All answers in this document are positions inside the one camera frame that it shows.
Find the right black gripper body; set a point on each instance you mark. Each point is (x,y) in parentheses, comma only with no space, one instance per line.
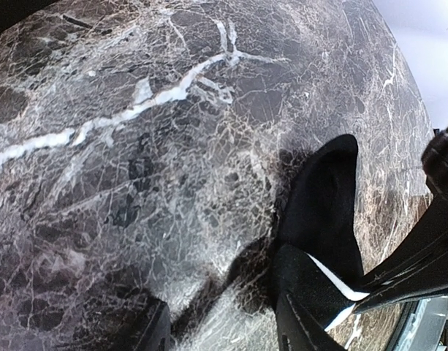
(435,162)

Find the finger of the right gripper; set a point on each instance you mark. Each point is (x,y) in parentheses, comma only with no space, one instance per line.
(418,268)

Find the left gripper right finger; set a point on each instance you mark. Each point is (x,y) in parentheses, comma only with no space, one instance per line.
(300,321)

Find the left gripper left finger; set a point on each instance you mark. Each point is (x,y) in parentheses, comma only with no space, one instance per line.
(134,320)

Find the black sock with white stripes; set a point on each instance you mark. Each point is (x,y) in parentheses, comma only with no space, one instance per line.
(317,259)

